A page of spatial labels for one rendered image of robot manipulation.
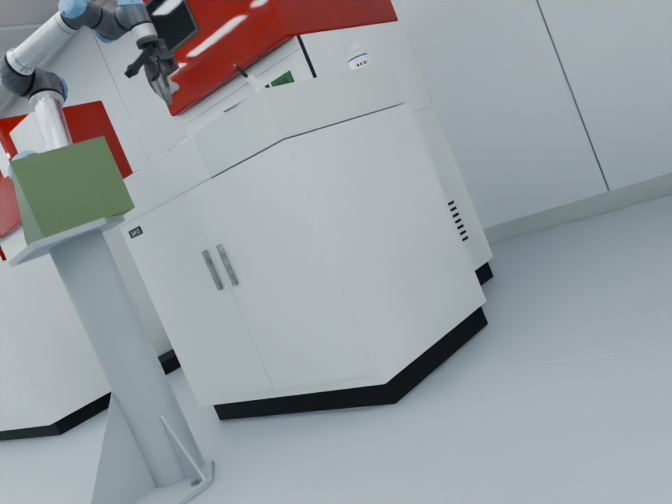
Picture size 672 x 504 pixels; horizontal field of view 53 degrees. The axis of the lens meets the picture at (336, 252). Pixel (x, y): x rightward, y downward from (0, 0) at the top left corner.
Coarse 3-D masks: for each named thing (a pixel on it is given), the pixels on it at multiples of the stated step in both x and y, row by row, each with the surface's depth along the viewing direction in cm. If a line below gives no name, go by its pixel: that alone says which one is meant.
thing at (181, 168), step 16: (192, 144) 210; (160, 160) 223; (176, 160) 217; (192, 160) 212; (128, 176) 237; (144, 176) 231; (160, 176) 225; (176, 176) 220; (192, 176) 215; (208, 176) 210; (144, 192) 234; (160, 192) 228; (176, 192) 223; (144, 208) 237
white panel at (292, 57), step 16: (288, 48) 255; (304, 48) 252; (256, 64) 267; (272, 64) 262; (288, 64) 257; (304, 64) 252; (240, 80) 276; (272, 80) 265; (208, 96) 291; (224, 96) 285; (240, 96) 279; (192, 112) 301; (208, 112) 294; (224, 112) 288; (192, 128) 304
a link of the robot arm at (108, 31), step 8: (104, 16) 213; (112, 16) 216; (104, 24) 214; (112, 24) 216; (120, 24) 216; (96, 32) 219; (104, 32) 217; (112, 32) 218; (120, 32) 218; (104, 40) 221; (112, 40) 221
